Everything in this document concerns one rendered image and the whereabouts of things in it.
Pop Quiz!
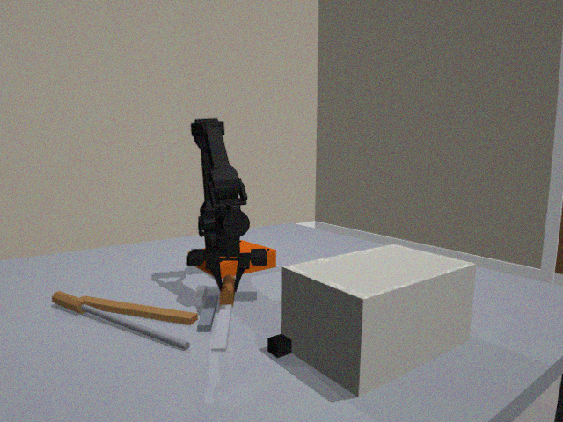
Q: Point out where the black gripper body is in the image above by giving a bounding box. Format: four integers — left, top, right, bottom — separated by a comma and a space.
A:
187, 229, 267, 266

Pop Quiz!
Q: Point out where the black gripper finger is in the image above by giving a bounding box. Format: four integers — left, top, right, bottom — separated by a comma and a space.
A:
234, 263, 250, 292
205, 261, 222, 291

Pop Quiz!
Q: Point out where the wooden bar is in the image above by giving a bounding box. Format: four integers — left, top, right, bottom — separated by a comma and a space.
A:
80, 295, 198, 325

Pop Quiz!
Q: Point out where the grey metal rod with wooden handle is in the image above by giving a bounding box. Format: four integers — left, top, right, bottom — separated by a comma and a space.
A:
52, 291, 190, 350

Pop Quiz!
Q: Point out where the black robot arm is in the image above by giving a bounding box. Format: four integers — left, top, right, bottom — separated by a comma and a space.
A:
191, 118, 250, 253

